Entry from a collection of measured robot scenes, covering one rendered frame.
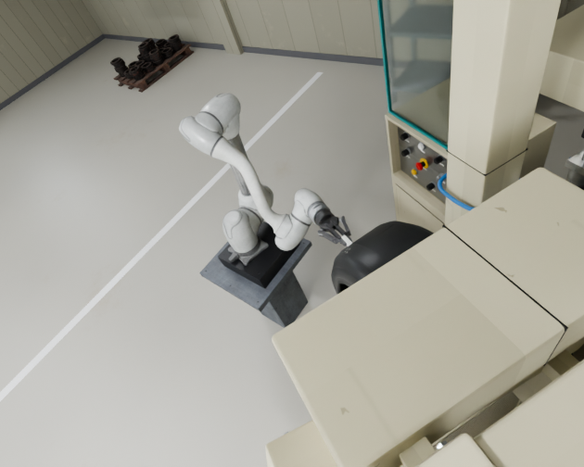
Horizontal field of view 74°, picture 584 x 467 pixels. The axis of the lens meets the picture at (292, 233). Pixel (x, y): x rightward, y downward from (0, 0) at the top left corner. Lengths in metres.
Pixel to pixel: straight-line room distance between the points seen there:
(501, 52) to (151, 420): 2.73
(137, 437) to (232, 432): 0.66
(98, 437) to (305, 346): 2.59
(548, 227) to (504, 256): 0.09
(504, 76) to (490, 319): 0.47
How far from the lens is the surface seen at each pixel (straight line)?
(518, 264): 0.73
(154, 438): 2.91
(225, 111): 1.78
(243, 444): 2.62
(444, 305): 0.68
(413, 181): 2.10
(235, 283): 2.25
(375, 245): 1.19
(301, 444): 0.69
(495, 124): 0.95
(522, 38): 0.88
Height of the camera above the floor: 2.38
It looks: 48 degrees down
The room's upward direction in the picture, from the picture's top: 24 degrees counter-clockwise
